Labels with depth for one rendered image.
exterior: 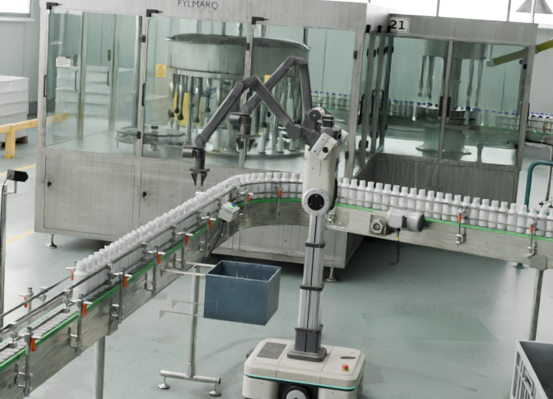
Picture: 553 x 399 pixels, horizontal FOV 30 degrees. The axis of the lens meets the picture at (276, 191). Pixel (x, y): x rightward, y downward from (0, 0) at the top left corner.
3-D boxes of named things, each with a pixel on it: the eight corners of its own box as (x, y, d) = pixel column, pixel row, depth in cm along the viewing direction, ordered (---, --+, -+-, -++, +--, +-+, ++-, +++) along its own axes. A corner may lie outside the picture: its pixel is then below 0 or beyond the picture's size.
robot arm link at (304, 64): (308, 53, 594) (310, 53, 604) (285, 56, 597) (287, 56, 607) (315, 131, 598) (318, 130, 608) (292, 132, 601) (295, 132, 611)
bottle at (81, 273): (71, 299, 419) (72, 260, 416) (85, 299, 421) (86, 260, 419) (75, 303, 413) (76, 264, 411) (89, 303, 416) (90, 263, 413)
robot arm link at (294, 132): (251, 69, 555) (254, 69, 565) (232, 85, 558) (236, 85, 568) (304, 133, 554) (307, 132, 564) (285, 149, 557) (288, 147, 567)
